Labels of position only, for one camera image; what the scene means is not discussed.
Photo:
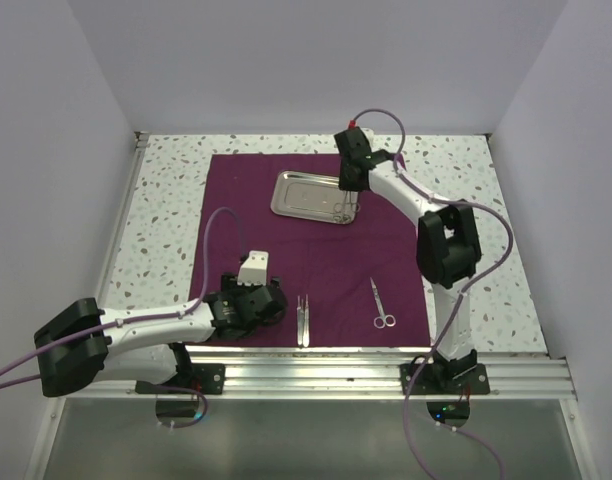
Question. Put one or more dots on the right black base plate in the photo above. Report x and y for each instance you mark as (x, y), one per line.
(474, 382)

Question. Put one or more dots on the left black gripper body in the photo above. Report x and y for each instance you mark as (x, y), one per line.
(229, 285)

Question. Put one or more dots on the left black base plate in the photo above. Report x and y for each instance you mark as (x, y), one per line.
(207, 378)

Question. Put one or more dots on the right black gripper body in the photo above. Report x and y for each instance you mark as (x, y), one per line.
(345, 180)

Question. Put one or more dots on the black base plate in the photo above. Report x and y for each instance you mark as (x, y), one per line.
(207, 378)
(474, 382)

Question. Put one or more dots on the aluminium front rail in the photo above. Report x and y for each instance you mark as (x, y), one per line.
(376, 374)

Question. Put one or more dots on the steel ring-handled scissors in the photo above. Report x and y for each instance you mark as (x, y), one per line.
(382, 320)

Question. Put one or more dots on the purple cloth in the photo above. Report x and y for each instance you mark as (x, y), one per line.
(331, 263)

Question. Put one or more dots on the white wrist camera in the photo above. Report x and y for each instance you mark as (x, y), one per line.
(253, 270)
(369, 134)

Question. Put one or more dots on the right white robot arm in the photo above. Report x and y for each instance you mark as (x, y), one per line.
(447, 249)

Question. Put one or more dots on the steel scalpel handle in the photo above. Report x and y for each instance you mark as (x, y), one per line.
(300, 321)
(306, 323)

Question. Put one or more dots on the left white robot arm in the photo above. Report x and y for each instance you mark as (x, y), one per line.
(85, 343)

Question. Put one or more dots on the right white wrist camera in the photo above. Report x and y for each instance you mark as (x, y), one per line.
(369, 134)

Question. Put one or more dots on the aluminium rail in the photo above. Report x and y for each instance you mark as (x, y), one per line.
(105, 187)
(376, 374)

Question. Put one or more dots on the steel instrument tray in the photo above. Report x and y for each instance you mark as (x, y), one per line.
(307, 196)

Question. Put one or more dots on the aluminium left side rail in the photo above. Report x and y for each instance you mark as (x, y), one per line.
(105, 187)

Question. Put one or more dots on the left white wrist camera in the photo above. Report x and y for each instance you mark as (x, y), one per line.
(253, 270)

